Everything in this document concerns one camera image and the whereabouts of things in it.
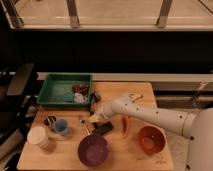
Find orange carrot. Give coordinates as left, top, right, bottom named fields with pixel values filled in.
left=123, top=116, right=130, bottom=138

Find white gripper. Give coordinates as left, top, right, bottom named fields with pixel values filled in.
left=88, top=102, right=115, bottom=123

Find green plastic tray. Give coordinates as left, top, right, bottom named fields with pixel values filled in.
left=37, top=73, right=92, bottom=109

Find purple bowl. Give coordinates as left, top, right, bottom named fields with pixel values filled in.
left=78, top=134, right=109, bottom=167

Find small black metal cup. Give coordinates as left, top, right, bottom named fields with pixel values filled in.
left=44, top=116, right=56, bottom=127

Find metal spoon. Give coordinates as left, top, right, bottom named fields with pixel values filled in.
left=79, top=118, right=90, bottom=135

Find red orange bowl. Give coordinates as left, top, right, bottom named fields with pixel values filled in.
left=138, top=126, right=166, bottom=155

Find black chair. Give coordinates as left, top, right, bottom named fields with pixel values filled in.
left=0, top=62, right=38, bottom=161

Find blue cup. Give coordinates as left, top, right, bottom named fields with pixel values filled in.
left=52, top=119, right=69, bottom=136

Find white lidded jar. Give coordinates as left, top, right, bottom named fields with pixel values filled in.
left=27, top=126, right=49, bottom=148

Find dark red grapes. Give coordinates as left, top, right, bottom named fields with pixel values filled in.
left=72, top=84, right=89, bottom=95

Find yellow banana peel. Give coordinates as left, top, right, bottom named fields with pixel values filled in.
left=130, top=93, right=143, bottom=101

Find black dish brush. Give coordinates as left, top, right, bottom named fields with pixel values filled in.
left=91, top=93, right=101, bottom=109

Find white small object in tray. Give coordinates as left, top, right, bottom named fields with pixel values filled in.
left=74, top=93, right=87, bottom=103

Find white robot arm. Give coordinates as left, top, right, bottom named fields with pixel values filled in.
left=89, top=94, right=213, bottom=171

